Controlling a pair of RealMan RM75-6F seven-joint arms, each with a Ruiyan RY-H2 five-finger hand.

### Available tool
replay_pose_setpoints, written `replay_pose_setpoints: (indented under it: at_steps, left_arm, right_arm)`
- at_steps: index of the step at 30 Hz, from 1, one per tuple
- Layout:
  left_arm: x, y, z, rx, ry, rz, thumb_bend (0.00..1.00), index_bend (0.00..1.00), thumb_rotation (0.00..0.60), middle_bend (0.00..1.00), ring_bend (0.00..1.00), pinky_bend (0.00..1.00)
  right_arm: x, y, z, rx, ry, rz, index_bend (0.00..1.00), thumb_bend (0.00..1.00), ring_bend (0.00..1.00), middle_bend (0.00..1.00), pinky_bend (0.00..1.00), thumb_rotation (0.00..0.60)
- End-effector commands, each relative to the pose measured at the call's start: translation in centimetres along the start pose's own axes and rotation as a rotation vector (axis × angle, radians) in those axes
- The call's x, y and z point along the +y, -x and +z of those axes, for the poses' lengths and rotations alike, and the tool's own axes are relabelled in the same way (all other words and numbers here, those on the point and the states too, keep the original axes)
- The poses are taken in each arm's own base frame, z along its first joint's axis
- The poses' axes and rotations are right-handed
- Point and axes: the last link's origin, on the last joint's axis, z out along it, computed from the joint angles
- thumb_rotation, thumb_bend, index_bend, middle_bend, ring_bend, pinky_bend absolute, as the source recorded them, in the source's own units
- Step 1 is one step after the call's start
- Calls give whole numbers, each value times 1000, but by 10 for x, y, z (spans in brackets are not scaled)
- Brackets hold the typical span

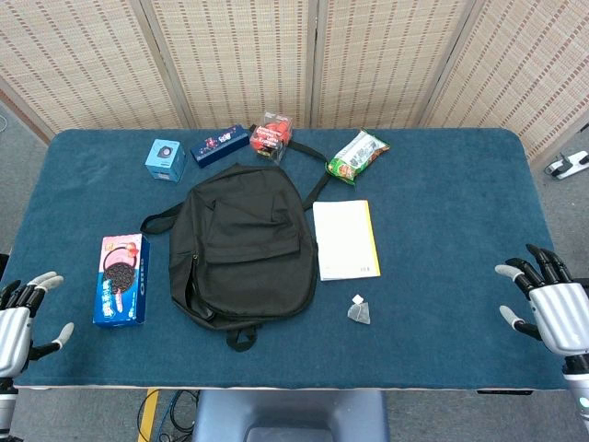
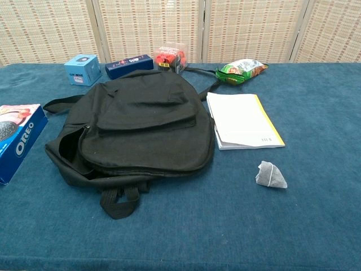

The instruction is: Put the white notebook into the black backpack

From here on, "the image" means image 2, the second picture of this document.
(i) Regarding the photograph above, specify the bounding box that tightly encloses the black fabric backpack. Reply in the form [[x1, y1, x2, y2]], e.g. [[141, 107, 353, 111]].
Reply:
[[42, 67, 221, 220]]

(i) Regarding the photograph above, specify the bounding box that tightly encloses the white book with yellow spine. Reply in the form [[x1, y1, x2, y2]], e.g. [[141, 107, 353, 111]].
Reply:
[[206, 91, 286, 151]]

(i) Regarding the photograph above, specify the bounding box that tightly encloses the clear box with red toy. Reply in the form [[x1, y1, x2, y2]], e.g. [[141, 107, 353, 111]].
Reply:
[[153, 41, 189, 75]]

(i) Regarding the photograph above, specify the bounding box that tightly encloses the dark blue long box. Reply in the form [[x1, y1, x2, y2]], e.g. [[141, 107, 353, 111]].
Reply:
[[105, 54, 155, 80]]

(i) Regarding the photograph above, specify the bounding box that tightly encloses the green snack bag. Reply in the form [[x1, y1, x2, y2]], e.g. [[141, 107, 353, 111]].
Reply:
[[215, 58, 269, 86]]

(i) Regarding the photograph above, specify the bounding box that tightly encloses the grey pyramid tea bag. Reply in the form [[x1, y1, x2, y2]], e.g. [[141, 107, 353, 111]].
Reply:
[[255, 160, 288, 189]]

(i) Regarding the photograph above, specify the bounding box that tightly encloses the blue velvet tablecloth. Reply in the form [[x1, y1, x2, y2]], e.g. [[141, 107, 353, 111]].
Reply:
[[0, 62, 361, 271]]

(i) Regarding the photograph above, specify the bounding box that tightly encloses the bamboo folding screen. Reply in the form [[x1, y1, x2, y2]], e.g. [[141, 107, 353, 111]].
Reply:
[[0, 0, 361, 67]]

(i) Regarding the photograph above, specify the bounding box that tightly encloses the light blue cube box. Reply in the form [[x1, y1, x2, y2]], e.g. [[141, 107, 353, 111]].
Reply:
[[64, 54, 103, 87]]

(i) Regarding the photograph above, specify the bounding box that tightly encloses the blue Oreo cookie box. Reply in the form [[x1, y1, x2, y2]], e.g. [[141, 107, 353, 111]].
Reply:
[[0, 103, 49, 186]]

